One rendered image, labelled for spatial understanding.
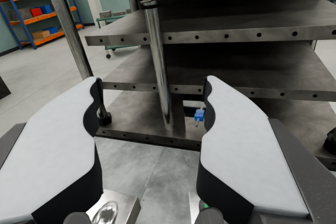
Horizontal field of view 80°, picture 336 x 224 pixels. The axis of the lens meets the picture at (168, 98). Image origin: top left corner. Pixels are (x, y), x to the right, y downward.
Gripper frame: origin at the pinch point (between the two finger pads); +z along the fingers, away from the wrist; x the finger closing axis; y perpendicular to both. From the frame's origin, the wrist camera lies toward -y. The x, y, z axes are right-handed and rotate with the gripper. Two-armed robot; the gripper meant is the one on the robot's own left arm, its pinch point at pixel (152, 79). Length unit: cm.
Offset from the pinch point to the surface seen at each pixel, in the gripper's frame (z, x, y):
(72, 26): 85, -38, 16
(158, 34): 73, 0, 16
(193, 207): 22, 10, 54
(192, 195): 26, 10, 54
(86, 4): 844, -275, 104
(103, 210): 28, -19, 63
